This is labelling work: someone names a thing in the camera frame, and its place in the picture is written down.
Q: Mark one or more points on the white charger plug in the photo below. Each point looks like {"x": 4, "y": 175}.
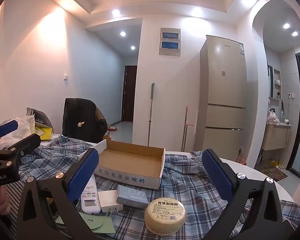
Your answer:
{"x": 108, "y": 200}

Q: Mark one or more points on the blue plaid cloth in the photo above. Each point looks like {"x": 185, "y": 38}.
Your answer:
{"x": 190, "y": 200}

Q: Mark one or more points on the chair with black jacket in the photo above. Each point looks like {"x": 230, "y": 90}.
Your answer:
{"x": 80, "y": 120}

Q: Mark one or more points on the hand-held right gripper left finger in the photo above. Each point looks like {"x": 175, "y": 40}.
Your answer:
{"x": 83, "y": 175}

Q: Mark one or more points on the wall electrical panel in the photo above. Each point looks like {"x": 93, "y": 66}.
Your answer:
{"x": 170, "y": 41}

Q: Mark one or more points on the red paper bag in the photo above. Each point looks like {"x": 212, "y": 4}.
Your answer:
{"x": 241, "y": 159}

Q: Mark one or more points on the green snap pouch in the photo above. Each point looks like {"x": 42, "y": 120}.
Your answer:
{"x": 100, "y": 223}

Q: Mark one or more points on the mirror wall cabinet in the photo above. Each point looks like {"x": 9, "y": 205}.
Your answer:
{"x": 276, "y": 82}

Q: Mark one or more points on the white wall panel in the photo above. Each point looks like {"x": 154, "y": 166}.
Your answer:
{"x": 197, "y": 122}

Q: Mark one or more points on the white remote control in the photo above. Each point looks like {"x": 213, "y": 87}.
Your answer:
{"x": 91, "y": 202}

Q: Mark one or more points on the beige refrigerator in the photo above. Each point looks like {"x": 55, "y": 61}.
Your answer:
{"x": 222, "y": 92}

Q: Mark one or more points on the grey-blue small box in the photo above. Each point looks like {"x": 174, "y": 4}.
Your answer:
{"x": 131, "y": 196}

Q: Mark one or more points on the dark brown door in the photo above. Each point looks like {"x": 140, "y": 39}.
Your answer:
{"x": 130, "y": 95}

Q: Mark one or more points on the red floor items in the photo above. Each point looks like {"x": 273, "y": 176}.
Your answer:
{"x": 112, "y": 129}

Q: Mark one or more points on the grey bag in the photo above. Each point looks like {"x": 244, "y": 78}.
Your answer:
{"x": 41, "y": 116}

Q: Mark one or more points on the patterned floor mat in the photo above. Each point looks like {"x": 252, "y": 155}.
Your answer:
{"x": 275, "y": 173}

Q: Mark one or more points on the pink cloth bundle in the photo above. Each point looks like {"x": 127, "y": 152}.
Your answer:
{"x": 273, "y": 117}

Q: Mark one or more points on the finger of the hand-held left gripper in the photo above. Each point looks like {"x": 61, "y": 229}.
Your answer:
{"x": 25, "y": 143}
{"x": 6, "y": 127}

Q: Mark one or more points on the round cream tin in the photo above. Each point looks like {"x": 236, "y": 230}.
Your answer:
{"x": 165, "y": 217}

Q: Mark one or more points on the beige vanity cabinet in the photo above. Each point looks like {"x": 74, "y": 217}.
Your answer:
{"x": 275, "y": 137}

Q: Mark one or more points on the small orange carton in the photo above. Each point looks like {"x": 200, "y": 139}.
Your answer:
{"x": 106, "y": 137}

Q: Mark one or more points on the cardboard box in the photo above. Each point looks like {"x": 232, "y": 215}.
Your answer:
{"x": 130, "y": 160}

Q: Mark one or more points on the person's left hand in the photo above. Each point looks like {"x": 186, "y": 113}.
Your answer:
{"x": 1, "y": 202}

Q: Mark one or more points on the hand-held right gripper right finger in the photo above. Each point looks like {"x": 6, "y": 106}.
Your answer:
{"x": 217, "y": 177}

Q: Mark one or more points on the white plastic bag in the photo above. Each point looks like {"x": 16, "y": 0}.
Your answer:
{"x": 20, "y": 130}

